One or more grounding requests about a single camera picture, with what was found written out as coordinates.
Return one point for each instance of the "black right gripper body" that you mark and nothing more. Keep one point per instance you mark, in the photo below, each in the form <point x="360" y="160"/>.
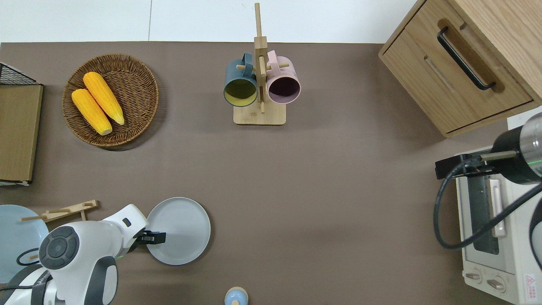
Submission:
<point x="476" y="167"/>

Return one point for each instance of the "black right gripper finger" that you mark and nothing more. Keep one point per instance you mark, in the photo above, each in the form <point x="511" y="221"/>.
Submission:
<point x="449" y="167"/>

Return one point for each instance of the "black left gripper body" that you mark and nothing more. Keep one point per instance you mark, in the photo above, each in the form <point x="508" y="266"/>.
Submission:
<point x="139" y="243"/>

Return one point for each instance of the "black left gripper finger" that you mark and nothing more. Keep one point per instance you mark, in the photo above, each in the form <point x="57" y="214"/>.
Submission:
<point x="159" y="238"/>

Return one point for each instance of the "gray plate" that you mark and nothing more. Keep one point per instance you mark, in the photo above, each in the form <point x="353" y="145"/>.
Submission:
<point x="182" y="228"/>

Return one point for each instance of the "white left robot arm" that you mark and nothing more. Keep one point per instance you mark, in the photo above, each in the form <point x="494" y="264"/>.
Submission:
<point x="84" y="254"/>

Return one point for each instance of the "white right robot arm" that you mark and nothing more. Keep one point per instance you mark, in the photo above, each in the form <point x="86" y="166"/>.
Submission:
<point x="529" y="140"/>

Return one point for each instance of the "wooden plate rack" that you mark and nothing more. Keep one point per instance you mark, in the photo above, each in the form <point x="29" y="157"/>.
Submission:
<point x="72" y="209"/>

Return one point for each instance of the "light blue plate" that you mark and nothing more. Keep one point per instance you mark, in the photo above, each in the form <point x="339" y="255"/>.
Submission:
<point x="17" y="237"/>

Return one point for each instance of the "white toaster oven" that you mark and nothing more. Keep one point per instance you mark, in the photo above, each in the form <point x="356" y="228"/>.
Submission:
<point x="508" y="262"/>

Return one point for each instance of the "brown table mat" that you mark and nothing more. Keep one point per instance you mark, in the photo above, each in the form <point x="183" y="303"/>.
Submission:
<point x="338" y="190"/>

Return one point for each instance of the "yellow corn cob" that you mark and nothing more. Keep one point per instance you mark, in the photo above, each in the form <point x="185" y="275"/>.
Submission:
<point x="91" y="111"/>
<point x="103" y="97"/>

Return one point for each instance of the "wooden drawer cabinet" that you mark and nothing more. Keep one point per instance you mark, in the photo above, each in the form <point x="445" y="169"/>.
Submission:
<point x="487" y="25"/>

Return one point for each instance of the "round wicker basket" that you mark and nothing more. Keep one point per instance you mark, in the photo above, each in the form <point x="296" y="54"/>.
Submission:
<point x="135" y="93"/>

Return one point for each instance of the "wooden mug tree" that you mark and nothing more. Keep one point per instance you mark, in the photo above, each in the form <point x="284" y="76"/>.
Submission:
<point x="259" y="115"/>

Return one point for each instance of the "teal mug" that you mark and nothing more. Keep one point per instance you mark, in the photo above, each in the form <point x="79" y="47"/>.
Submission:
<point x="235" y="72"/>

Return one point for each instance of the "pink mug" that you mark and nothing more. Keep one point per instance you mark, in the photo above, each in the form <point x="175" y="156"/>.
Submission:
<point x="284" y="73"/>

